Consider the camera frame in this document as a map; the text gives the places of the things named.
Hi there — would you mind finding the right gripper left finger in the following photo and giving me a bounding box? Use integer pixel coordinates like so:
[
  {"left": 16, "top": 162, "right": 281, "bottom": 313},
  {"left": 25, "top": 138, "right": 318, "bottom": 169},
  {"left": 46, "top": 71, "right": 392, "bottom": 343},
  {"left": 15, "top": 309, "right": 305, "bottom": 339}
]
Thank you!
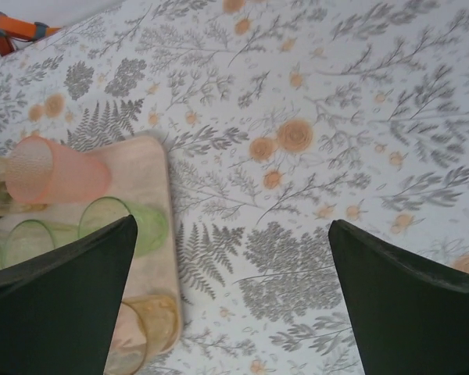
[{"left": 0, "top": 213, "right": 139, "bottom": 375}]

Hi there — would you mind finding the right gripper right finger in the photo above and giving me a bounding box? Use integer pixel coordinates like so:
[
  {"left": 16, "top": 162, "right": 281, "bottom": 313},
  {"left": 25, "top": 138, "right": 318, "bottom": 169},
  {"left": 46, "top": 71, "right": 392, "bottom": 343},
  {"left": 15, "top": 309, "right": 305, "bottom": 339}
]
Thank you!
[{"left": 328, "top": 218, "right": 469, "bottom": 375}]

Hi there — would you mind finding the salmon textured drinking glass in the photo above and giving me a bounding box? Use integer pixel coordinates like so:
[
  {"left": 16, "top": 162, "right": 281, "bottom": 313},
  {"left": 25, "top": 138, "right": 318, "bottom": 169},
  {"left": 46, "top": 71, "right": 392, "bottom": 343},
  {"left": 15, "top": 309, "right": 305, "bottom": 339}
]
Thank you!
[{"left": 5, "top": 135, "right": 113, "bottom": 205}]

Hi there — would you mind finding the yellowish drinking glass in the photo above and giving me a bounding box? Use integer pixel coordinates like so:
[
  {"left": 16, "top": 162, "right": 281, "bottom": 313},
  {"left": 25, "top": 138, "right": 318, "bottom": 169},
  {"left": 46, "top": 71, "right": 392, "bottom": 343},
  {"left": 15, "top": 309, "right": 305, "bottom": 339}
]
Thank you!
[{"left": 103, "top": 294, "right": 181, "bottom": 375}]

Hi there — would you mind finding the pink plastic tray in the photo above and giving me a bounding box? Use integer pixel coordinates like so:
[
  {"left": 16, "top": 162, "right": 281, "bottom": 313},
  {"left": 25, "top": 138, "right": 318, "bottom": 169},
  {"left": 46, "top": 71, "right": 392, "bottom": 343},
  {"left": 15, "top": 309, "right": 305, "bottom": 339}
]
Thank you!
[{"left": 0, "top": 132, "right": 184, "bottom": 375}]

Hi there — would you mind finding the floral table cover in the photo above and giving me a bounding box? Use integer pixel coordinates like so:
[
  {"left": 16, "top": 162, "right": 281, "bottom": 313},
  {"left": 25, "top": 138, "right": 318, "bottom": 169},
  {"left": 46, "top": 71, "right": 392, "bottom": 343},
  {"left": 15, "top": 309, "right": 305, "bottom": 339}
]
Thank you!
[{"left": 0, "top": 0, "right": 469, "bottom": 375}]

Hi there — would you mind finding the light green drinking glass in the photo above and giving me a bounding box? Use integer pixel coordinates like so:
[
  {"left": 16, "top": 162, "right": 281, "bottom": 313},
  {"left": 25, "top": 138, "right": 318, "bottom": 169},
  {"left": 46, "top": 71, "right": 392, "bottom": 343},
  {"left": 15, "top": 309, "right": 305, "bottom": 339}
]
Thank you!
[{"left": 77, "top": 196, "right": 169, "bottom": 259}]

